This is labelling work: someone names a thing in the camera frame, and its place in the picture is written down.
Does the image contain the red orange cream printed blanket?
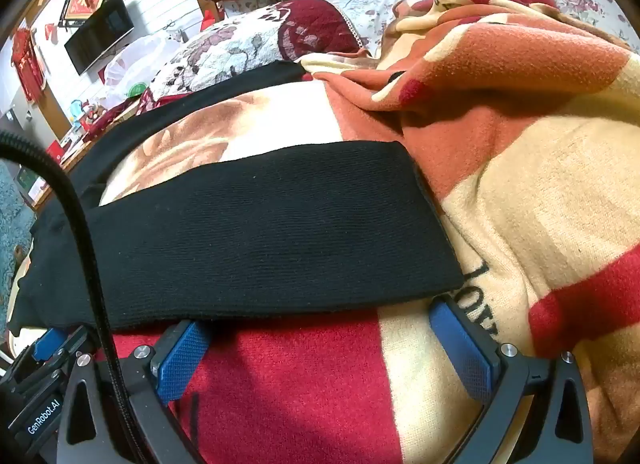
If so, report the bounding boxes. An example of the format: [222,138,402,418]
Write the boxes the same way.
[95,0,640,464]

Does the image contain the floral quilted pillow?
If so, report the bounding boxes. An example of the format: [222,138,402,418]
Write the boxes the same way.
[150,0,371,95]

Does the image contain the teal rug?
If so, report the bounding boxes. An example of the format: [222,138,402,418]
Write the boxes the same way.
[0,157,38,285]

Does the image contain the cluttered wooden table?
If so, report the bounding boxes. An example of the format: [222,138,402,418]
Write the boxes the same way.
[30,94,151,210]

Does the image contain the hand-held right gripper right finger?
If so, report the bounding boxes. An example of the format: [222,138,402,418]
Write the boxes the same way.
[429,294,596,464]

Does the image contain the red hanging ornament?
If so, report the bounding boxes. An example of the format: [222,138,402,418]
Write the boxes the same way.
[11,28,48,104]

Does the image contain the black braided cable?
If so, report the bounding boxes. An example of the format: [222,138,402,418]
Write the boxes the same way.
[0,130,138,450]

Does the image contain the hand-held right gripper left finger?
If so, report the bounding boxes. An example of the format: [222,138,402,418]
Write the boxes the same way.
[56,319,211,464]

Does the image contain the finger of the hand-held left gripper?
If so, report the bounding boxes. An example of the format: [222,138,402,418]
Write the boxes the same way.
[31,327,87,361]
[9,354,68,386]

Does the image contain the wall television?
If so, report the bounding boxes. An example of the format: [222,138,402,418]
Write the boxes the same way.
[64,0,135,76]

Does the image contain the white plastic bag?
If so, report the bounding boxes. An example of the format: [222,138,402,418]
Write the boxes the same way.
[102,34,183,98]

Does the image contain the black pants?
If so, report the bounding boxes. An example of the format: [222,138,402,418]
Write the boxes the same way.
[6,60,463,340]

